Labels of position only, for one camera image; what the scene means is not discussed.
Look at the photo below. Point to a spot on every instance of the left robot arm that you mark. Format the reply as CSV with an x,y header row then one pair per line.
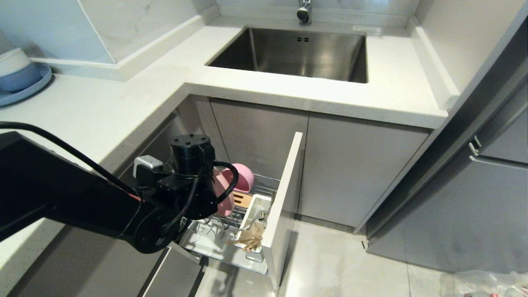
x,y
62,194

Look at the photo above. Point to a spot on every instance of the wooden utensils bundle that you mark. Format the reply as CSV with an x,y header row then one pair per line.
x,y
249,240

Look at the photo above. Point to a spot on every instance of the grey cabinet door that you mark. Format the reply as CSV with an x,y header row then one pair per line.
x,y
354,173
260,136

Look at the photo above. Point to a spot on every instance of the pink bowl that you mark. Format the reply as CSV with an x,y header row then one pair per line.
x,y
244,177

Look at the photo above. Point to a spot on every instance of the white drawer front panel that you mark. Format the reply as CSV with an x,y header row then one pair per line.
x,y
284,194

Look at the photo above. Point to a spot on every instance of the white utensil holder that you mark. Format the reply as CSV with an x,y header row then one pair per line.
x,y
260,201

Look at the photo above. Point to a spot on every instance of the wooden board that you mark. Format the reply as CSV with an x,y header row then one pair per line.
x,y
242,199

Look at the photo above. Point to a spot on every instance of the metal spoon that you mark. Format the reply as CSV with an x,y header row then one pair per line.
x,y
259,215

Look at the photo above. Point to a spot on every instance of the pink plate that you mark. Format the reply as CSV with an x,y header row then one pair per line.
x,y
225,204

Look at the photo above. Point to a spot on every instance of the stainless steel sink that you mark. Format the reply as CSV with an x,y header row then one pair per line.
x,y
305,53

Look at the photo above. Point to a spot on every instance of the chrome faucet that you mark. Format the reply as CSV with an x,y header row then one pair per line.
x,y
304,13

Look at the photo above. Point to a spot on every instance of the grey drawer front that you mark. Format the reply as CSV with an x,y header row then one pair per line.
x,y
175,272

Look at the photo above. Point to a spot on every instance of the grey tall cabinet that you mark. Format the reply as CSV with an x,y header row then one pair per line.
x,y
453,214

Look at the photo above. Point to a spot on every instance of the blue plate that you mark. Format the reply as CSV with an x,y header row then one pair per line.
x,y
29,90

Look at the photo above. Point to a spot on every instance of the blue bowl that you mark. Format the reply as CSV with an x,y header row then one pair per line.
x,y
20,80

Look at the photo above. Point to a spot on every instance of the clear plastic bag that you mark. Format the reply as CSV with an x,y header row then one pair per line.
x,y
486,284

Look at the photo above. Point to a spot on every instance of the white bowl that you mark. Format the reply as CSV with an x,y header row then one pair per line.
x,y
12,62

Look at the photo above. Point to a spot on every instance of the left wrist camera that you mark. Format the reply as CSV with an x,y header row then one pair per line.
x,y
147,163

